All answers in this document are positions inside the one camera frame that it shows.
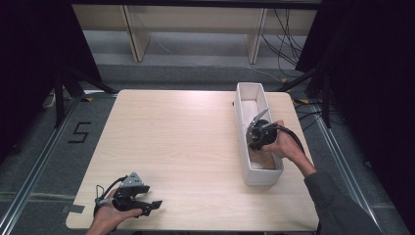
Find white strap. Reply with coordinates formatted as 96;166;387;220
42;92;57;110

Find white rectangular box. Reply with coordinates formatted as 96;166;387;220
234;81;285;187

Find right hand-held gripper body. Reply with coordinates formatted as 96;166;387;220
247;108;279;152

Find black floor cables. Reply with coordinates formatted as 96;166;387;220
293;101;327;130

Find black curtain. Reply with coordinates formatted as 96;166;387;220
0;0;103;165
295;0;415;226

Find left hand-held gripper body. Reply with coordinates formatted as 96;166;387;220
112;171;145;212

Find bundle of black cables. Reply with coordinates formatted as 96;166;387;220
260;9;306;78

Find right hand-held gripper cable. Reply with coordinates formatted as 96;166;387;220
277;125;306;155

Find metal floor rail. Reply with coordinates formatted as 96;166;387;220
0;97;81;229
312;104;385;235

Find left hand-held gripper cable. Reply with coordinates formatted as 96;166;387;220
93;175;127;216

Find hand-held gripper cable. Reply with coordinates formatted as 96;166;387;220
277;125;306;155
93;175;127;216

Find grey tape strip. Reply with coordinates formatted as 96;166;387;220
62;204;86;214

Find person's right hand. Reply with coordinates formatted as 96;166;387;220
260;119;309;167

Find black metal stand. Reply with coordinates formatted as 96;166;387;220
53;65;118;129
277;65;333;129

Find person's left hand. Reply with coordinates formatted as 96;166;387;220
86;190;144;235

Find beige wooden furniture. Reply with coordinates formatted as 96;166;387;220
71;3;318;65

